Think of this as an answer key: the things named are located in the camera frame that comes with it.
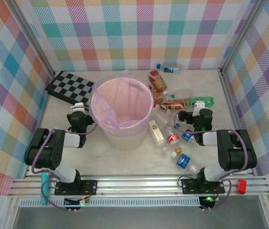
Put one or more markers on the black grey chessboard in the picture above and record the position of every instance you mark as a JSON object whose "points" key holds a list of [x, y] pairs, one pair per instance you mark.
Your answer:
{"points": [[72, 83]]}

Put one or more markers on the clear bottle blue label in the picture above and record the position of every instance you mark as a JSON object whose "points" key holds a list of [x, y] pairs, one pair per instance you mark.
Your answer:
{"points": [[170, 69]]}

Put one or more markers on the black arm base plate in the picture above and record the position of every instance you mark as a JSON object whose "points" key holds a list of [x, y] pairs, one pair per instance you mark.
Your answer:
{"points": [[189, 186], [89, 187]]}

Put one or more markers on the green plastic bottle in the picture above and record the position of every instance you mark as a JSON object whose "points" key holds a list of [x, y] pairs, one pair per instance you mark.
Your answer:
{"points": [[209, 101]]}

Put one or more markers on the brown drink bottle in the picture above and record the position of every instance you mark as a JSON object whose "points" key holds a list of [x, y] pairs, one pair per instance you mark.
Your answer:
{"points": [[158, 96]]}

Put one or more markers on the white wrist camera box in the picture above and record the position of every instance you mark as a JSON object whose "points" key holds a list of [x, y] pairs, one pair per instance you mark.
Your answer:
{"points": [[79, 105], [200, 104]]}

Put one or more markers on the white plastic waste bin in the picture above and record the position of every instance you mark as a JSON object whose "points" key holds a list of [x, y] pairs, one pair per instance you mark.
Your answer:
{"points": [[125, 143]]}

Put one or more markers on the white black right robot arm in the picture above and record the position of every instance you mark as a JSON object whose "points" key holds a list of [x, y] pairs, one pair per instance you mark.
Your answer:
{"points": [[239, 152]]}

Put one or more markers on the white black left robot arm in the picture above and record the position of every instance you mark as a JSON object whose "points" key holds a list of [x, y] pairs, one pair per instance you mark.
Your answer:
{"points": [[41, 152]]}

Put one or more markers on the white rectangular box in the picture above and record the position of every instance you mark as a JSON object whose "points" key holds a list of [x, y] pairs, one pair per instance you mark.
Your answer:
{"points": [[157, 133]]}

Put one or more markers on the brown tea bottle red label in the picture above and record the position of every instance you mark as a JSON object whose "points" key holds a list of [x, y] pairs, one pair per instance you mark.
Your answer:
{"points": [[158, 81]]}

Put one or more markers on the clear unlabelled plastic bottle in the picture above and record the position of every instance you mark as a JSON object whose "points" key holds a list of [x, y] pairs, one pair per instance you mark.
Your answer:
{"points": [[160, 117]]}

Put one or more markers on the aluminium side rail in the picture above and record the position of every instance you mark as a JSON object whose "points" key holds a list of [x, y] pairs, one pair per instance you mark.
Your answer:
{"points": [[41, 117], [233, 112]]}

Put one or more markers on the blue red label bottle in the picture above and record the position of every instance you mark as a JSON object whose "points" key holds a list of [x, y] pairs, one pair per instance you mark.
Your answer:
{"points": [[187, 136]]}

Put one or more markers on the aluminium frame post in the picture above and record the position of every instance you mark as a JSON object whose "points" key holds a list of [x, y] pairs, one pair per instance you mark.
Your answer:
{"points": [[240, 35], [35, 40]]}

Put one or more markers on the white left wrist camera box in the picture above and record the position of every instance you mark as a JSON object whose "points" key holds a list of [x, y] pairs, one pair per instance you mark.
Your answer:
{"points": [[79, 105]]}

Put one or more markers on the red emergency stop button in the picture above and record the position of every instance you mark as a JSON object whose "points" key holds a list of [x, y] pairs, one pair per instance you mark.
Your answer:
{"points": [[241, 186]]}

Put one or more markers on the small black electronics board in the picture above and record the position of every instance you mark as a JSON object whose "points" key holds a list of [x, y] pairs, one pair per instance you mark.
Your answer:
{"points": [[72, 202], [208, 202]]}

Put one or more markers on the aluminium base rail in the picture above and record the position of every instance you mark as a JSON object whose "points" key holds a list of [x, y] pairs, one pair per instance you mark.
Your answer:
{"points": [[137, 186]]}

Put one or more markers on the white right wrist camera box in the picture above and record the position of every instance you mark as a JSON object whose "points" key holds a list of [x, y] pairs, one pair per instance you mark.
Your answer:
{"points": [[200, 104]]}

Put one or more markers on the red label bottle orange cap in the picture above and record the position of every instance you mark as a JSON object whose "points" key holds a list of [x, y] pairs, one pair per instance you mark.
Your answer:
{"points": [[172, 138]]}

